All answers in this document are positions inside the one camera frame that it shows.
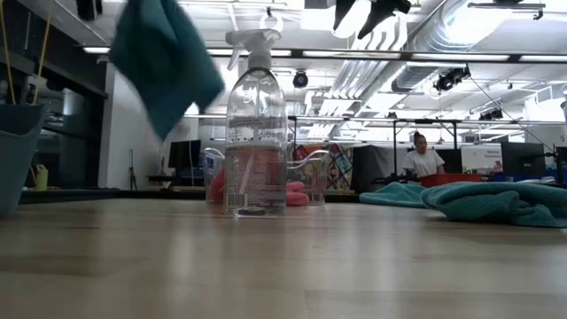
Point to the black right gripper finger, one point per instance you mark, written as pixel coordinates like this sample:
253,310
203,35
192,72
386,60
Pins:
385,11
344,13

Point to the teal microfiber towel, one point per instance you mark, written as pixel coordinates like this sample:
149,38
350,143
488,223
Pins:
390,197
496,204
164,66

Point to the pink microfiber towel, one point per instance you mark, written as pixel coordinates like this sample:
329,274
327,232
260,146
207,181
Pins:
297,199
216,190

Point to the black ceiling spotlight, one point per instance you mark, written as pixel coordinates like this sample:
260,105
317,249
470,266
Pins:
449,80

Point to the clear plastic spray bottle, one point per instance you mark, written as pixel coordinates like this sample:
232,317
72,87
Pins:
257,111

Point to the colourful graffiti board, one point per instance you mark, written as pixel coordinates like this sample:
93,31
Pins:
341,168

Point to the black partition panel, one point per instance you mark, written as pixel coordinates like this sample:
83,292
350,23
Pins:
372,166

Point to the standing person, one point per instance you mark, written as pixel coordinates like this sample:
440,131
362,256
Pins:
423,164

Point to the clear plastic basket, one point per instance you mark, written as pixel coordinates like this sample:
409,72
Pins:
314,177

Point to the thin black tripod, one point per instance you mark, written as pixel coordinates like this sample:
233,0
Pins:
132,173

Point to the black desktop monitor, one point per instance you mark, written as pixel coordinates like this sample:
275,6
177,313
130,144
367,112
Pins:
184,154

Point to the teal plastic basket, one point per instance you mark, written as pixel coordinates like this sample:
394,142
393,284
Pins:
17,168

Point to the yellow green bottle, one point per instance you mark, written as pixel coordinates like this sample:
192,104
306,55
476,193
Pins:
41,179

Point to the red plastic tray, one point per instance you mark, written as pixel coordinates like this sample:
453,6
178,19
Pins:
447,180

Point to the black wide monitor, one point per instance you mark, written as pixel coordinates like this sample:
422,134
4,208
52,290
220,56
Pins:
522,157

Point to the round black ceiling camera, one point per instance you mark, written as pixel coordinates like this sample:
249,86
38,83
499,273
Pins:
300,80

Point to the white wall sign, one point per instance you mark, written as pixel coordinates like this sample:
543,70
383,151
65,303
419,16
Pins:
483,159

